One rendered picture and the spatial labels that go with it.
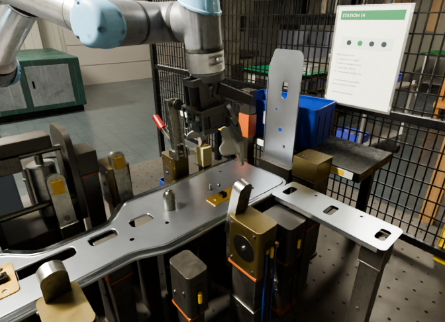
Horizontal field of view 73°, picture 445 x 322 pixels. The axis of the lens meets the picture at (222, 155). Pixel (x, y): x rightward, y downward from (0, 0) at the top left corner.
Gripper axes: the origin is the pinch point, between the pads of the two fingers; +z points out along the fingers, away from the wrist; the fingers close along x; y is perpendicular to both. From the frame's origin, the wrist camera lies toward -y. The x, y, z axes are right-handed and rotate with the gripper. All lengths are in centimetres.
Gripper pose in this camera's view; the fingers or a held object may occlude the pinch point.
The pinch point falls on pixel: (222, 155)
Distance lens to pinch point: 71.9
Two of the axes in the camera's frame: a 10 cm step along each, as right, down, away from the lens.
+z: 0.8, 8.8, 4.7
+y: -7.4, 3.7, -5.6
